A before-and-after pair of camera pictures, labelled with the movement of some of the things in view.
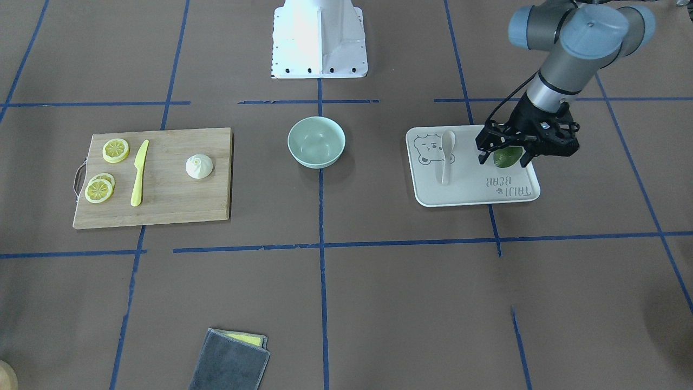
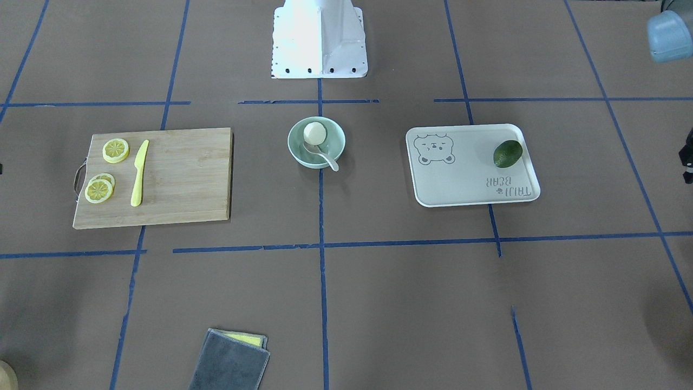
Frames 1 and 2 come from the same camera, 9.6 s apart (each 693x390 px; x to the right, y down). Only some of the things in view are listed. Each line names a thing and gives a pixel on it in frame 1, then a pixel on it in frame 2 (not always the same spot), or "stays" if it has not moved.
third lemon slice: (105, 176) stays
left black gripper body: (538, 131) to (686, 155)
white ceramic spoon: (448, 141) to (315, 149)
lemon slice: (115, 150) stays
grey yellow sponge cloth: (230, 361) stays
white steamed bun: (198, 166) to (314, 133)
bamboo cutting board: (169, 194) stays
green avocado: (505, 156) stays
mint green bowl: (316, 142) stays
